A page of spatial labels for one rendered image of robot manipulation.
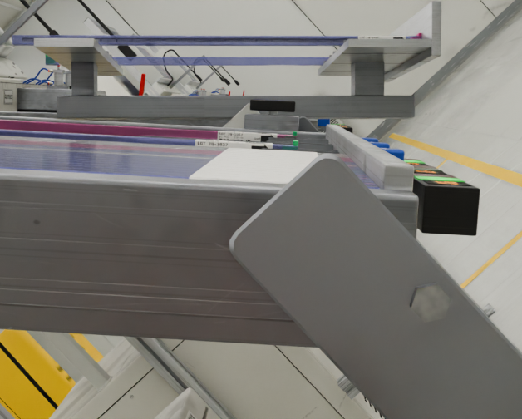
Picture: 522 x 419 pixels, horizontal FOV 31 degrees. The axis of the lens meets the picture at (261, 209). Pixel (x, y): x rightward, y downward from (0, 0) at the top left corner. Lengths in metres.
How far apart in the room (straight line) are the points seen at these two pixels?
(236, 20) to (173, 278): 8.14
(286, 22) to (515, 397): 8.17
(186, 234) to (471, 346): 0.12
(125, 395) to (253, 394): 0.25
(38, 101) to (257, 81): 6.33
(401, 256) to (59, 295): 0.14
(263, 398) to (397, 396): 1.58
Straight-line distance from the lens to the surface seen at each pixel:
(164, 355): 1.85
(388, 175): 0.38
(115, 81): 5.45
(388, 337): 0.33
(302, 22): 8.48
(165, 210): 0.36
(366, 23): 8.50
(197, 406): 1.08
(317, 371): 1.89
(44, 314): 0.38
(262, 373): 1.89
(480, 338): 0.33
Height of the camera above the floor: 0.78
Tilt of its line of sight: 3 degrees down
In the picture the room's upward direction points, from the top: 43 degrees counter-clockwise
